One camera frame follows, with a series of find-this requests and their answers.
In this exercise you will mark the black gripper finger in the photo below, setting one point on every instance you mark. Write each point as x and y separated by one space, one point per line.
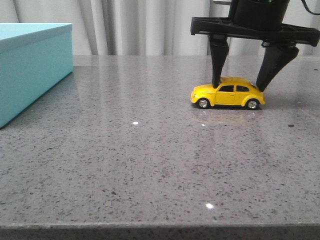
219 49
276 57

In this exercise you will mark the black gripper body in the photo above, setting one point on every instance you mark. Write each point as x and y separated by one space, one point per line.
254 20

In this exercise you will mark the yellow toy beetle car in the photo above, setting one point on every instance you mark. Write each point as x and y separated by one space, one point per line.
231 91

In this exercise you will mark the light blue box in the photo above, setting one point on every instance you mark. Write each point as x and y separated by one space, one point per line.
33 58

